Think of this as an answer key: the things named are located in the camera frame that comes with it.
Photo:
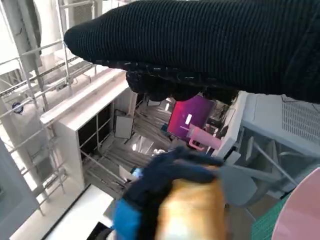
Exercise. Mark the left black robot hand blue tape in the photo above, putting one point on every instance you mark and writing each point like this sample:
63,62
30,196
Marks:
150,190

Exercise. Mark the right black knitted glove hand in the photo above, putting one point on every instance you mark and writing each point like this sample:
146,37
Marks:
212,42

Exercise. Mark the orange grilled toy bread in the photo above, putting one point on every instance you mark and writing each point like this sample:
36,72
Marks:
192,212

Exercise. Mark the pink bowl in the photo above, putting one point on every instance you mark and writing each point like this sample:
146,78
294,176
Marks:
300,212

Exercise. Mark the pink lit monitor screen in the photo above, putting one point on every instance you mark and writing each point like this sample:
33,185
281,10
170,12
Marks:
195,115

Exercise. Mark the white shelf unit dark panels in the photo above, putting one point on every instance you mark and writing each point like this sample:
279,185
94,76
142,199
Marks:
67,130

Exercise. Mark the white wheeled mesh cabinet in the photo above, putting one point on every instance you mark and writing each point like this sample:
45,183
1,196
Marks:
295,125

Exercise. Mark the green cutting mat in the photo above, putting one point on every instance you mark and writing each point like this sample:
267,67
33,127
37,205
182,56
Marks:
265,225

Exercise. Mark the white metal scaffold frame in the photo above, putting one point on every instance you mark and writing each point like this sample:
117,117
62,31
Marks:
32,82

